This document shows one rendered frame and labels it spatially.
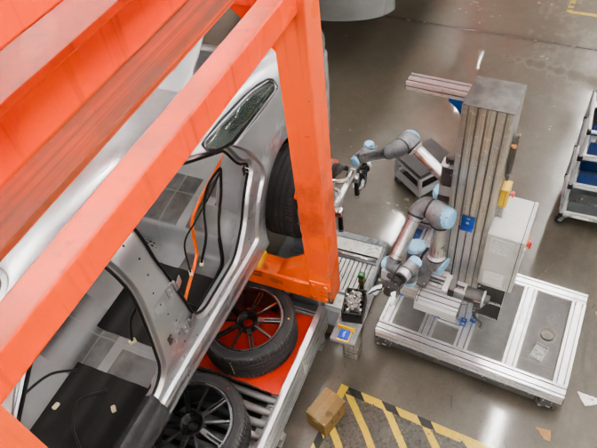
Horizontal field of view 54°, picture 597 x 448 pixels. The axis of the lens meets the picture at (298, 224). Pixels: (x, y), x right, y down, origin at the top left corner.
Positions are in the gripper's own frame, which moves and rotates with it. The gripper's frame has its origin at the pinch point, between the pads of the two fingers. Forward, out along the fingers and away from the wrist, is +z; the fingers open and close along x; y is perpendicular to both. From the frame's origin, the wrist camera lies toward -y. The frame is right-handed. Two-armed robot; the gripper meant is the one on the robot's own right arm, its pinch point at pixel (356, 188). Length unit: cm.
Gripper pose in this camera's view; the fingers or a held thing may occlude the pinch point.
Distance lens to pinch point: 420.9
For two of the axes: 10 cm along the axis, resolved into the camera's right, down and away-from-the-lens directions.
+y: -1.0, -6.6, -7.4
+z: -3.8, 7.2, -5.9
